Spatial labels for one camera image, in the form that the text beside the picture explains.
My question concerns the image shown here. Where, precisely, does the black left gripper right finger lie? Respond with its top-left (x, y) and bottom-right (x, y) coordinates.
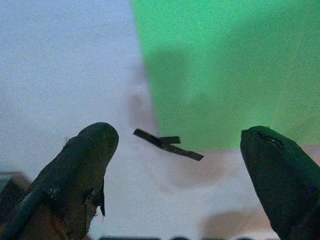
top-left (240, 125), bottom-right (320, 240)

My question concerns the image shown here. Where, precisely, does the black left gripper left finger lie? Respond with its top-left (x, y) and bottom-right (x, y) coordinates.
top-left (0, 121), bottom-right (120, 240)

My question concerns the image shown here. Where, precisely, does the black tape strip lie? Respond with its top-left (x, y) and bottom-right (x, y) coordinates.
top-left (132, 128), bottom-right (205, 162)

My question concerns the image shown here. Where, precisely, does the green paper sheet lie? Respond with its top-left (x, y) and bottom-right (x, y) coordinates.
top-left (130, 0), bottom-right (320, 151)

